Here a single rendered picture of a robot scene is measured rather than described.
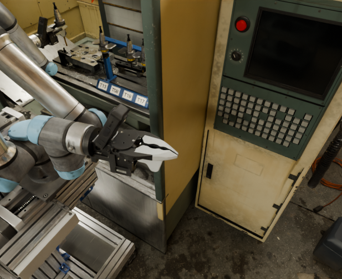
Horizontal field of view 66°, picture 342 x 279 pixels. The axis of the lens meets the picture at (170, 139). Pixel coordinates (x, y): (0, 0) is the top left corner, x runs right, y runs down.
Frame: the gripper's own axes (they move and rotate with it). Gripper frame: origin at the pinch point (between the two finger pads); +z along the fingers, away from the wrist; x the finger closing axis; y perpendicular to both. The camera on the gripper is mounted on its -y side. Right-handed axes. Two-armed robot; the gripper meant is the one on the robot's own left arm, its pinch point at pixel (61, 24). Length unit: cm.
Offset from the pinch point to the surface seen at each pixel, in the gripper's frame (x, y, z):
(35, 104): -44, 71, -17
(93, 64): 3.8, 34.0, 14.1
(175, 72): 104, -18, -36
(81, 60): -8.4, 34.0, 13.3
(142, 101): 57, 39, 2
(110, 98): 33, 43, -3
